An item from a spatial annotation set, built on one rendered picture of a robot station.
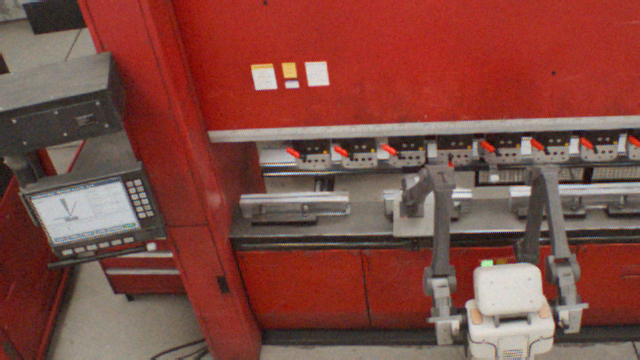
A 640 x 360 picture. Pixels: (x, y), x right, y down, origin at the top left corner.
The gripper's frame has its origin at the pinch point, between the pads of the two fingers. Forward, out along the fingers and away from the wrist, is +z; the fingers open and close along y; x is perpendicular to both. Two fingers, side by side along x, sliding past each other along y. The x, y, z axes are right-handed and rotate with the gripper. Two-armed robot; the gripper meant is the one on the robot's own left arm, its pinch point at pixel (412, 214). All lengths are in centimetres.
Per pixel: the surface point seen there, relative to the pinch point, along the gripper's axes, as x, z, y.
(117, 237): 17, -42, 112
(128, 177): 1, -64, 100
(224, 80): -44, -48, 70
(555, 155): -20, -8, -60
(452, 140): -25.8, -17.1, -17.8
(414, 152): -23.0, -12.6, -2.0
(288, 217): -5, 16, 57
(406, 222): 3.1, 1.5, 2.7
